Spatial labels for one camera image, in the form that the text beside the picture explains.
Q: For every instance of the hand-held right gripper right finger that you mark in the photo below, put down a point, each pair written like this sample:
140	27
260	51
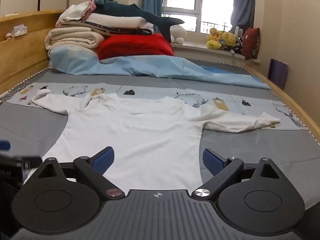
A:
212	161

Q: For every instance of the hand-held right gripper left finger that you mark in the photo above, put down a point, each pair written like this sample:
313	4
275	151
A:
103	158

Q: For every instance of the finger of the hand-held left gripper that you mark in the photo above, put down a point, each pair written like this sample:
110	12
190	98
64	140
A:
5	146
30	162

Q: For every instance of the white towel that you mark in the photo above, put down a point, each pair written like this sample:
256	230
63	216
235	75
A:
140	130

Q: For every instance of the lamp and deer printed sheet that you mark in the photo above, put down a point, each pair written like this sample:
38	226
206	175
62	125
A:
155	91

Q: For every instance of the wooden headboard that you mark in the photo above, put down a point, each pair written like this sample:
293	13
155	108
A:
25	55

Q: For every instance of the light blue quilt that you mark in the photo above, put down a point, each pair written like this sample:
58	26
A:
150	66

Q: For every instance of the small figurine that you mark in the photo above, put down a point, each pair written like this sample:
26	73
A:
8	36

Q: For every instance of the white window sill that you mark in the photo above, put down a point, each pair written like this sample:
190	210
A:
195	48

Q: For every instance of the tissue box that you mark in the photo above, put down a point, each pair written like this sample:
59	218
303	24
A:
19	31

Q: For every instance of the red quilt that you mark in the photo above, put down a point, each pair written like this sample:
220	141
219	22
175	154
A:
135	46

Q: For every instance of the yellow plush toy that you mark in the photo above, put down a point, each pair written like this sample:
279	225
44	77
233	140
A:
229	38
214	42

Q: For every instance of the cream folded blanket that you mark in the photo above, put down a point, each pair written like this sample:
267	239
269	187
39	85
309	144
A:
72	38

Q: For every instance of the red cushion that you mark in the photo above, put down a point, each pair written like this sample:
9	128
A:
251	42

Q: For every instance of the white plush toy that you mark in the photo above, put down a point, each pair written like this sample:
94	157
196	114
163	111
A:
178	32

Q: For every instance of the white folded quilt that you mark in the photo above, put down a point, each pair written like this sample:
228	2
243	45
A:
117	21

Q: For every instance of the window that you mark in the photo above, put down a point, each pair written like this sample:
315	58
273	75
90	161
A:
180	22

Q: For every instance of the pink and white cloth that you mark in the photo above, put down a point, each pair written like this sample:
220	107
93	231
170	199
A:
77	10

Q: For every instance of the dark blue shark plush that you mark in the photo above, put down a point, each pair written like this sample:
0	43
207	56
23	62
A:
125	8

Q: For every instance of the wooden bed frame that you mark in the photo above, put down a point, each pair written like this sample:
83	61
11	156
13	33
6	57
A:
295	105

